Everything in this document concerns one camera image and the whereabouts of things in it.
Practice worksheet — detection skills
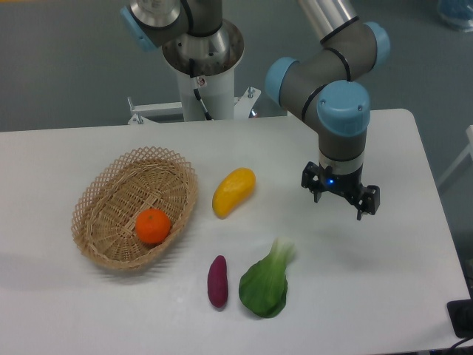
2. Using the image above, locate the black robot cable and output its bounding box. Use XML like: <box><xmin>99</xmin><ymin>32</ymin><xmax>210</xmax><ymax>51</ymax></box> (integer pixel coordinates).
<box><xmin>188</xmin><ymin>58</ymin><xmax>214</xmax><ymax>121</ymax></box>

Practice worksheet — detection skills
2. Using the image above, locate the white frame at right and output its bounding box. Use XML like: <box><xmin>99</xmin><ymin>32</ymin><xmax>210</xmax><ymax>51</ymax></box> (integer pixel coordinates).
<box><xmin>437</xmin><ymin>125</ymin><xmax>472</xmax><ymax>193</ymax></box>

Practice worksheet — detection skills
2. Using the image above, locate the woven wicker basket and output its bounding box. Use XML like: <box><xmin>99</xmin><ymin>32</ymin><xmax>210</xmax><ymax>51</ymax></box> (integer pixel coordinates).
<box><xmin>72</xmin><ymin>146</ymin><xmax>198</xmax><ymax>270</ymax></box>

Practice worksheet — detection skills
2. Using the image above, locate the orange fruit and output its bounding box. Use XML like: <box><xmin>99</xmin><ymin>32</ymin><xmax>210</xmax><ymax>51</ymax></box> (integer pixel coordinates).
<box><xmin>135</xmin><ymin>209</ymin><xmax>171</xmax><ymax>244</ymax></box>

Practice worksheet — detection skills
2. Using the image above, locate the black device at edge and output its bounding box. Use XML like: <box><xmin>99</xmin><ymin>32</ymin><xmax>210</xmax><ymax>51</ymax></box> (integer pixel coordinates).
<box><xmin>446</xmin><ymin>299</ymin><xmax>473</xmax><ymax>338</ymax></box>

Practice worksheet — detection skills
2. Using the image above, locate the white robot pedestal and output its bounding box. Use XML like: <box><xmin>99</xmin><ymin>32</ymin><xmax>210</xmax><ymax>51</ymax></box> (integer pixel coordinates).
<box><xmin>128</xmin><ymin>19</ymin><xmax>261</xmax><ymax>124</ymax></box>

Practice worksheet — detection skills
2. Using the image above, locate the yellow mango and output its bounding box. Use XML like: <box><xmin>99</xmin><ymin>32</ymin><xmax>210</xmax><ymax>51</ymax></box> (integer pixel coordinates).
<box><xmin>212</xmin><ymin>167</ymin><xmax>256</xmax><ymax>219</ymax></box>

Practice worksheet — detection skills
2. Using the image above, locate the green bok choy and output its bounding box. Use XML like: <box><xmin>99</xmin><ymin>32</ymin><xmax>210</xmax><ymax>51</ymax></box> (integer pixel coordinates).
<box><xmin>239</xmin><ymin>238</ymin><xmax>295</xmax><ymax>318</ymax></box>

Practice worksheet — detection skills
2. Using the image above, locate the blue bag in corner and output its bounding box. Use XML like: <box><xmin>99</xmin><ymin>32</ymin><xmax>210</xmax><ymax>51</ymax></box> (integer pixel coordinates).
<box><xmin>437</xmin><ymin>0</ymin><xmax>472</xmax><ymax>33</ymax></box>

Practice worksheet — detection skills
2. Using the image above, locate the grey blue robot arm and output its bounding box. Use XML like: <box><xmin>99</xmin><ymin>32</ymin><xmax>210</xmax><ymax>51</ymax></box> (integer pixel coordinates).
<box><xmin>120</xmin><ymin>1</ymin><xmax>390</xmax><ymax>216</ymax></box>

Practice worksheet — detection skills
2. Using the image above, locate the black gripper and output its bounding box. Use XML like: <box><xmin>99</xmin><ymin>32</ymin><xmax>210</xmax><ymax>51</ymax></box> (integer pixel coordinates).
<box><xmin>301</xmin><ymin>161</ymin><xmax>381</xmax><ymax>220</ymax></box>

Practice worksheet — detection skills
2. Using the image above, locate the purple sweet potato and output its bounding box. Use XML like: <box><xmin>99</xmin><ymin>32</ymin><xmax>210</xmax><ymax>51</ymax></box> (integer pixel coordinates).
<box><xmin>207</xmin><ymin>255</ymin><xmax>228</xmax><ymax>308</ymax></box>

